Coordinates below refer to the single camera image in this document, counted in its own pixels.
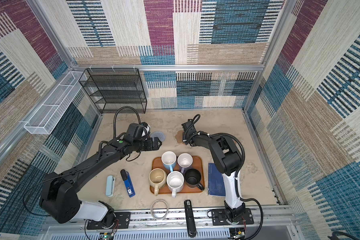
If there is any orange brown serving tray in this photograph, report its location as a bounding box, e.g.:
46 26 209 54
149 155 206 195

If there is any white mesh wall basket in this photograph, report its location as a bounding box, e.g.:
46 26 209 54
24 71 83 135

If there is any light blue glasses case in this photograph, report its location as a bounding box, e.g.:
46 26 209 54
106 176 115 197

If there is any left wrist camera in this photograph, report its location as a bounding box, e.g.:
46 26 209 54
141 122 151 140

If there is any beige mug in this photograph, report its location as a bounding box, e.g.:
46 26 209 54
149 168 167 196

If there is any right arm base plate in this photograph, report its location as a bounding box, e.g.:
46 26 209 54
207 208 254 226

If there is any dark blue book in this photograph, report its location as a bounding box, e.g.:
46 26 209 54
208 163 226 197

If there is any black wire shelf rack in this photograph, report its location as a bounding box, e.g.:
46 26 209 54
79 68 147 114

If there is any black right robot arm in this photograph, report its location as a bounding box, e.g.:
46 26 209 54
182 114 264 227

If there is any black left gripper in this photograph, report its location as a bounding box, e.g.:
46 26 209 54
133 136 163 153

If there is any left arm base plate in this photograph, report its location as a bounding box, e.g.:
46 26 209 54
86 212 131 230

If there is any light blue mug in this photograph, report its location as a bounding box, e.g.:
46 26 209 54
161 151 177 172

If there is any black mug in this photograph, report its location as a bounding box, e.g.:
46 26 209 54
185 169 205 191

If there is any blue black utility knife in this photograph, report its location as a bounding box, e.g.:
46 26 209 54
121 169 136 198

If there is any black handheld device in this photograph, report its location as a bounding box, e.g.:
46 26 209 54
184 200 197 238

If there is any blue woven round coaster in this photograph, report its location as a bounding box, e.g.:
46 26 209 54
151 131 166 142

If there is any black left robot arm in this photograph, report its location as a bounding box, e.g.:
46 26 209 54
33 121 162 229

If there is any cork flower shaped coaster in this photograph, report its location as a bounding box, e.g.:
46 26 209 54
175 131 184 144

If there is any purple mug white inside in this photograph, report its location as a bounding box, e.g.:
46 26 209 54
177 153 193 175

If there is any white cable ring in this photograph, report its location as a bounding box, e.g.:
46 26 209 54
150 198 170 221

